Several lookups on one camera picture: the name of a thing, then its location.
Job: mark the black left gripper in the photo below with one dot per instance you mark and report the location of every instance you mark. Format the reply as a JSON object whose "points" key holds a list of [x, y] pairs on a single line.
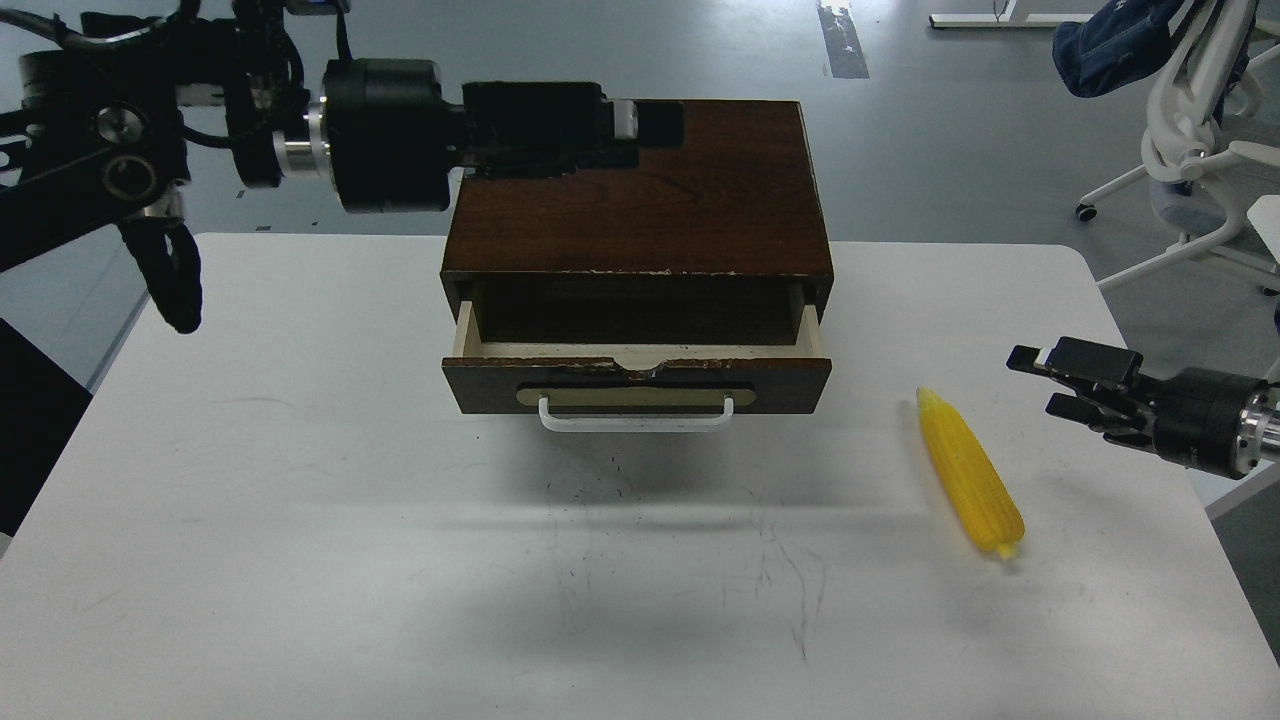
{"points": [[392, 135]]}

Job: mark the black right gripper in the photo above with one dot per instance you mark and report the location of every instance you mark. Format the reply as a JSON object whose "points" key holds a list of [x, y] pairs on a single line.
{"points": [[1195, 418]]}

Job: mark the yellow plastic corn cob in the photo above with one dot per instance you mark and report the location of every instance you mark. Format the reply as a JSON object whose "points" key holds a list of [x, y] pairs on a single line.
{"points": [[981, 501]]}

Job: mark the wooden drawer with white handle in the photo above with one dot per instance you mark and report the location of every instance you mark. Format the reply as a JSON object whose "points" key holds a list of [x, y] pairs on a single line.
{"points": [[667, 359]]}

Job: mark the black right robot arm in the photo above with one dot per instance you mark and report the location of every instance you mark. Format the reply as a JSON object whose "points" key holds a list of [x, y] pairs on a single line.
{"points": [[1263, 423]]}

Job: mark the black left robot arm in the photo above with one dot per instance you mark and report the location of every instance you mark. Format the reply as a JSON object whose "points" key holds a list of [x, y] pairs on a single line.
{"points": [[108, 113]]}

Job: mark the dark wooden drawer cabinet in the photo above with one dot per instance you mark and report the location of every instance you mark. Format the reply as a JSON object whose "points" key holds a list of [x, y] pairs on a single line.
{"points": [[718, 241]]}

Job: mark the white office chair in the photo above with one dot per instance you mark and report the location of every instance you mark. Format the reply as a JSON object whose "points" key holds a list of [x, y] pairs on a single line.
{"points": [[1205, 157]]}

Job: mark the dark blue cloth on chair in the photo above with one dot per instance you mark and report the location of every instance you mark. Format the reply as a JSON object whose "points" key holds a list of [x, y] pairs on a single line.
{"points": [[1121, 43]]}

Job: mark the white desk leg base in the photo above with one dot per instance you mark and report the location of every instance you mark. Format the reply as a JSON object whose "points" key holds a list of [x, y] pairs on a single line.
{"points": [[1005, 15]]}

